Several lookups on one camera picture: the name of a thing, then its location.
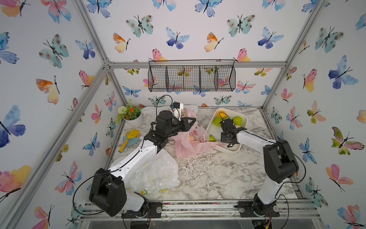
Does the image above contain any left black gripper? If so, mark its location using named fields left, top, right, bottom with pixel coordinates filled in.
left=163, top=118, right=195, bottom=139

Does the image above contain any green pear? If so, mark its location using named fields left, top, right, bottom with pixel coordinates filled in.
left=213, top=116, right=223, bottom=127
left=209, top=135, right=216, bottom=142
left=233, top=116, right=243, bottom=127

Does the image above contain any pink plastic bag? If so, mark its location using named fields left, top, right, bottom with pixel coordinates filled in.
left=172, top=121, right=225, bottom=158

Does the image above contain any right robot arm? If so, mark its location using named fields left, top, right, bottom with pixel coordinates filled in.
left=220, top=119, right=299, bottom=207

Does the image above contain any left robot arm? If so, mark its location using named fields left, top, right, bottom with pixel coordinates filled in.
left=89, top=110, right=196, bottom=217

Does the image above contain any white plastic tray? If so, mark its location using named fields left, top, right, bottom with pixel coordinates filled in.
left=206, top=108, right=248, bottom=154

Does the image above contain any white printed plastic bag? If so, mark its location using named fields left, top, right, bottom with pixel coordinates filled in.
left=141, top=105, right=198, bottom=117

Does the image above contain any yellow toy shovel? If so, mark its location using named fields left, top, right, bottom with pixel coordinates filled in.
left=118, top=129, right=140, bottom=153

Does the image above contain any potted flower plant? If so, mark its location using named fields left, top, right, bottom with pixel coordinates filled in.
left=116, top=99, right=143, bottom=129

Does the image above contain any blue toy scoop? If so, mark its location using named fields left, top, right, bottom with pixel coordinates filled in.
left=123, top=136, right=140, bottom=148

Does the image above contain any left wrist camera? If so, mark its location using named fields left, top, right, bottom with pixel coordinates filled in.
left=172, top=102, right=184, bottom=119

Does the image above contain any black wire basket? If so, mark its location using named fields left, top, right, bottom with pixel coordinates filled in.
left=145, top=60, right=236, bottom=93

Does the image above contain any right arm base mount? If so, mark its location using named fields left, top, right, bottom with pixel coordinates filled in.
left=234, top=200, right=280, bottom=218

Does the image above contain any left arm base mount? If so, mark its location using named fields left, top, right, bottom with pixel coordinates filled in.
left=122, top=200, right=163, bottom=219

